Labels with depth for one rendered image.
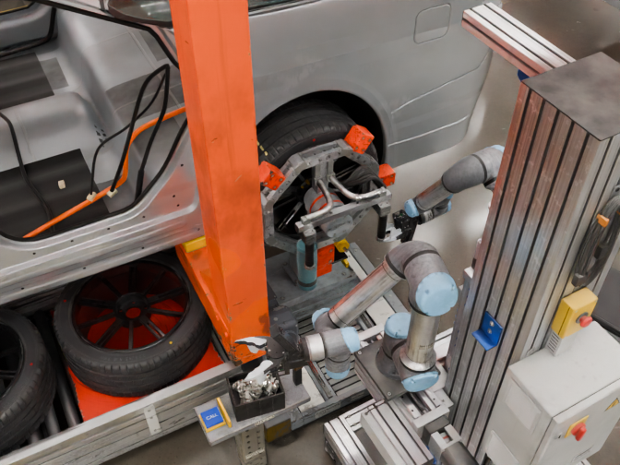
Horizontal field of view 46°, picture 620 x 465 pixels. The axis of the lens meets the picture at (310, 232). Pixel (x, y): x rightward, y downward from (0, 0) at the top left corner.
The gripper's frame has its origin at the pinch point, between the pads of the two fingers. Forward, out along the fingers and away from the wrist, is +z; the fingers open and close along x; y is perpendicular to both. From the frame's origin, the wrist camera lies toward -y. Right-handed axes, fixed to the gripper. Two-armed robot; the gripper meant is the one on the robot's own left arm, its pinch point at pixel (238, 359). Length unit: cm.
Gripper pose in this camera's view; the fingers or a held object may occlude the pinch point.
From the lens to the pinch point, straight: 210.2
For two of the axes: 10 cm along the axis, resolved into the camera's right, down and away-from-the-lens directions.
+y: 0.4, 7.8, 6.2
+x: -2.5, -6.0, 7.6
